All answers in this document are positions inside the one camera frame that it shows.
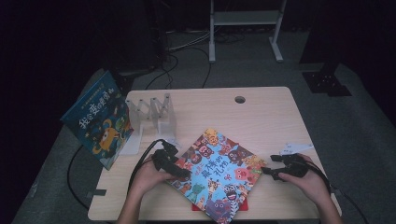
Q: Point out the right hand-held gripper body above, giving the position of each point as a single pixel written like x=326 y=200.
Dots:
x=294 y=165

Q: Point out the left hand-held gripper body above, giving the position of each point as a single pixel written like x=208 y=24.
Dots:
x=165 y=158

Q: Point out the light blue animal picture book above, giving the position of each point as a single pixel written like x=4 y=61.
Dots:
x=218 y=174

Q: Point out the red picture book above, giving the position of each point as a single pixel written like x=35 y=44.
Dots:
x=196 y=207

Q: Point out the clear acrylic book rack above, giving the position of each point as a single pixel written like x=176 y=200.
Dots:
x=166 y=119

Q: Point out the dark blue picture book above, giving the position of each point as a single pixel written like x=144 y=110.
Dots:
x=99 y=124

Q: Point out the person's left hand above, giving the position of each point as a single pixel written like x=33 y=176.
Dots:
x=148 y=177

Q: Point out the person's right hand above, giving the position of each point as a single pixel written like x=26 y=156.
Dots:
x=313 y=183

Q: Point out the black stand base plate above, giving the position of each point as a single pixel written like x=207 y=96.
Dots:
x=323 y=84

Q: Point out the white metal desk frame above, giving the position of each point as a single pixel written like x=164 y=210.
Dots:
x=212 y=37

